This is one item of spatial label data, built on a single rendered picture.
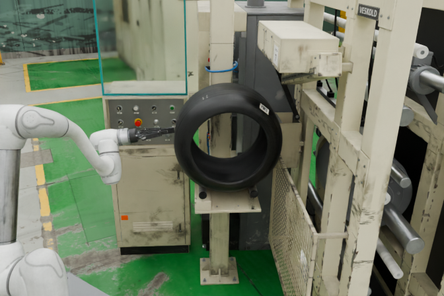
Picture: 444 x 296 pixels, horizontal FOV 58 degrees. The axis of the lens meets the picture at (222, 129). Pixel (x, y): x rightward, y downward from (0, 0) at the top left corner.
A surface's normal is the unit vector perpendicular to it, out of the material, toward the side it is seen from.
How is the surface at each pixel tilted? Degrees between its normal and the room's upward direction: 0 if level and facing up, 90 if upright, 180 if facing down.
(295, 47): 90
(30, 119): 61
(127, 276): 0
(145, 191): 90
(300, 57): 90
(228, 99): 42
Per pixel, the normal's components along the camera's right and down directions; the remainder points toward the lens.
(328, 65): 0.07, 0.07
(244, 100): 0.25, -0.41
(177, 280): 0.01, -0.93
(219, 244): 0.07, 0.37
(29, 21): 0.43, 0.34
